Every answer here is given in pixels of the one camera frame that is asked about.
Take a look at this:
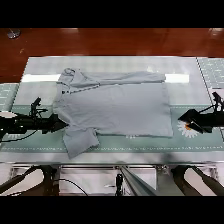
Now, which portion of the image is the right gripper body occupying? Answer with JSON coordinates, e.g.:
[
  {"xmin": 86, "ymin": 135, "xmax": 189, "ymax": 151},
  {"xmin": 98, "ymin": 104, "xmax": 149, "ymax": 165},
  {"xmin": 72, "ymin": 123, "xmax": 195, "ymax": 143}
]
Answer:
[{"xmin": 197, "ymin": 112, "xmax": 215, "ymax": 134}]

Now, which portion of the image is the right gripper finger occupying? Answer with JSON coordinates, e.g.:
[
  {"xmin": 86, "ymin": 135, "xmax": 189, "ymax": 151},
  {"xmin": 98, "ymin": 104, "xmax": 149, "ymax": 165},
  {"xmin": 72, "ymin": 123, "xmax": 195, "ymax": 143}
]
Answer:
[
  {"xmin": 177, "ymin": 108, "xmax": 202, "ymax": 123},
  {"xmin": 187, "ymin": 121, "xmax": 206, "ymax": 135}
]

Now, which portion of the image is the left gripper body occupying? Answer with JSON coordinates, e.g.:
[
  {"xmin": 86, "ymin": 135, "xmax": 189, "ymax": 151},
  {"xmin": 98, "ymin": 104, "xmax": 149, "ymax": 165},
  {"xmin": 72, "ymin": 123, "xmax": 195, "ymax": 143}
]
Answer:
[{"xmin": 40, "ymin": 114, "xmax": 70, "ymax": 135}]

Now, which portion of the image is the grey T-shirt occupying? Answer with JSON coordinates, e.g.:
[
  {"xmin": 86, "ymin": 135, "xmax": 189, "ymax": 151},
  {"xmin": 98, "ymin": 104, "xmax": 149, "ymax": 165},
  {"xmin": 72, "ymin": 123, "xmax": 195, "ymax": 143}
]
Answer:
[{"xmin": 52, "ymin": 67, "xmax": 175, "ymax": 160}]

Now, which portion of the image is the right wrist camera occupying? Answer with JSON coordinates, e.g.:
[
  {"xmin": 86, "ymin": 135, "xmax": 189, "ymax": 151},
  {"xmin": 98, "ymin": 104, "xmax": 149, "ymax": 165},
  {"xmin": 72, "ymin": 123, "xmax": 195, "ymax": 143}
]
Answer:
[{"xmin": 211, "ymin": 91, "xmax": 224, "ymax": 113}]

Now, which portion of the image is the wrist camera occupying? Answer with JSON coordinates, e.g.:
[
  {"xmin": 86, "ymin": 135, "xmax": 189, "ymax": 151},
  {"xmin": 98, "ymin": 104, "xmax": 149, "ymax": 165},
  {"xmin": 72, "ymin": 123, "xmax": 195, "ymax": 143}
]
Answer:
[
  {"xmin": 29, "ymin": 97, "xmax": 48, "ymax": 118},
  {"xmin": 211, "ymin": 91, "xmax": 224, "ymax": 113}
]

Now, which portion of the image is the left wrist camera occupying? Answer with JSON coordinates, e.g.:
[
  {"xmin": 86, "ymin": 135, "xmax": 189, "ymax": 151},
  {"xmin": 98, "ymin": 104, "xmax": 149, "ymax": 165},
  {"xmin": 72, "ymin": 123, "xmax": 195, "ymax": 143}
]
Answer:
[{"xmin": 29, "ymin": 97, "xmax": 48, "ymax": 118}]

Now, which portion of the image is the black cable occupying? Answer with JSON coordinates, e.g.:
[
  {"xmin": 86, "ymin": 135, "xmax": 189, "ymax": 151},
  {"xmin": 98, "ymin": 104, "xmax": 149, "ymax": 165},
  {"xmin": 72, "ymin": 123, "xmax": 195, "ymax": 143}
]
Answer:
[
  {"xmin": 53, "ymin": 178, "xmax": 90, "ymax": 197},
  {"xmin": 0, "ymin": 129, "xmax": 40, "ymax": 144}
]

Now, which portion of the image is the silver frame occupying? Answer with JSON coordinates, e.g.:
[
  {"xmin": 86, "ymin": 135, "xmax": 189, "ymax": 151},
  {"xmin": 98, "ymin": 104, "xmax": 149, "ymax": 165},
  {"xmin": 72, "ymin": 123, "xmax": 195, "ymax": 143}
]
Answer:
[{"xmin": 0, "ymin": 161, "xmax": 224, "ymax": 197}]

